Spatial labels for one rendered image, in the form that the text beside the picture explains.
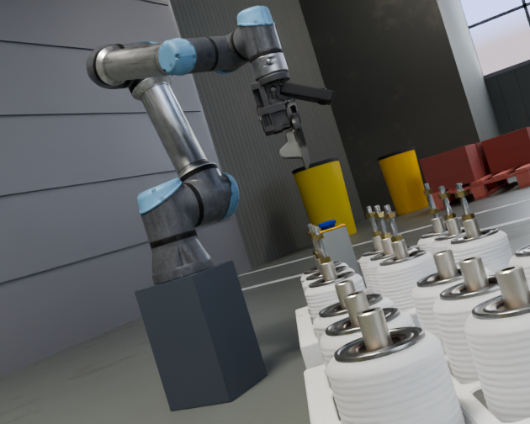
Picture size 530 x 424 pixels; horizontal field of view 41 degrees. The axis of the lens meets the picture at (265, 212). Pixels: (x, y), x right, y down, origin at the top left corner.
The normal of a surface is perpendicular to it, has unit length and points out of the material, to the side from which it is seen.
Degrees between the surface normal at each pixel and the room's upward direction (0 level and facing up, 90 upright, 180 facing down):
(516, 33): 90
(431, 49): 90
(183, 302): 90
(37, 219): 90
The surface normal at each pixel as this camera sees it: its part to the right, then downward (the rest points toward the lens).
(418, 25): -0.47, 0.14
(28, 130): 0.84, -0.26
